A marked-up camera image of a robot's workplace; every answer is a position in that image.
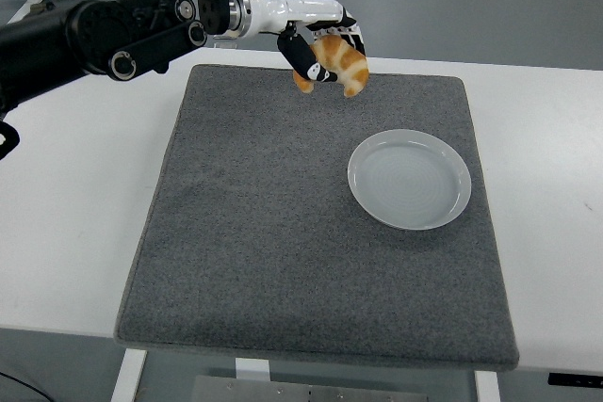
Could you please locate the orange white croissant bread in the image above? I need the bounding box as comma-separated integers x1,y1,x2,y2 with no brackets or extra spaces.
292,34,370,99

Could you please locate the grey felt mat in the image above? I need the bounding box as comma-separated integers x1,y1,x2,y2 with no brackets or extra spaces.
112,63,521,372

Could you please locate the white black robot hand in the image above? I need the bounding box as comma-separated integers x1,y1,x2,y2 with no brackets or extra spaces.
249,0,371,85

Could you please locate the white table leg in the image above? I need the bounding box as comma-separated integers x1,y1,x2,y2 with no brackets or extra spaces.
474,370,501,402
235,357,270,380
110,346,150,402

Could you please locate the black floor cable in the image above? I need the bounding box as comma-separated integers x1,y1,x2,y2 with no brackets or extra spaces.
0,368,53,402

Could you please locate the grey metal plate with screws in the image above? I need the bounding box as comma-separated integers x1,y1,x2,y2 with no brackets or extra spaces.
191,375,428,402

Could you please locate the light grey round plate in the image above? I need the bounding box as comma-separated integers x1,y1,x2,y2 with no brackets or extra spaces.
347,128,473,232

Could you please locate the black table control panel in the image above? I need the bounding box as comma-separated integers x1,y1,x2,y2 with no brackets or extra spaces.
548,372,603,387

